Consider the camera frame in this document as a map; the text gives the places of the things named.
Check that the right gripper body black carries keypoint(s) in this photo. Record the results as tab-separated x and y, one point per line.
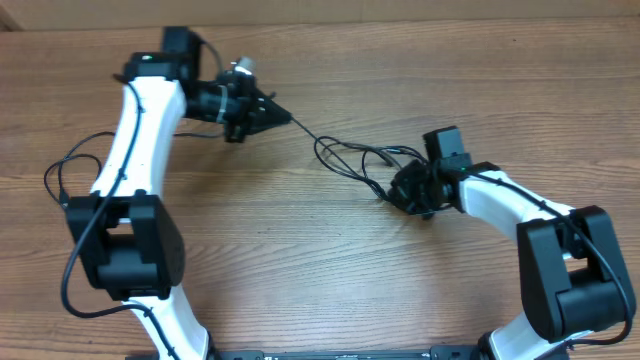
419	190

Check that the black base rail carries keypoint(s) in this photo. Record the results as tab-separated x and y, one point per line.
440	352

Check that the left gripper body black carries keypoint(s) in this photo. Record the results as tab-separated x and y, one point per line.
237	108

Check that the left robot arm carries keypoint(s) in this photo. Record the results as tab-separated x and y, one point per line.
124	237

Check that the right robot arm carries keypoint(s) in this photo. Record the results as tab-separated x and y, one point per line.
574	284

